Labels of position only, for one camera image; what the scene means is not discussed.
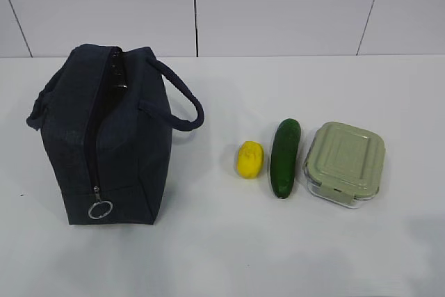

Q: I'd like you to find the navy blue lunch bag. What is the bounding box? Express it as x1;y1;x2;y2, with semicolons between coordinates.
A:
26;44;204;225

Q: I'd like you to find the glass container with green lid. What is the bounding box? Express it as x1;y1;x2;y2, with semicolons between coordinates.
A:
302;122;386;209

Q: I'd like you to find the yellow lemon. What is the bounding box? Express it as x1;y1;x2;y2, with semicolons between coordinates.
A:
236;141;264;179

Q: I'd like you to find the green cucumber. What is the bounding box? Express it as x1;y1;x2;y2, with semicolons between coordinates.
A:
269;118;301;199

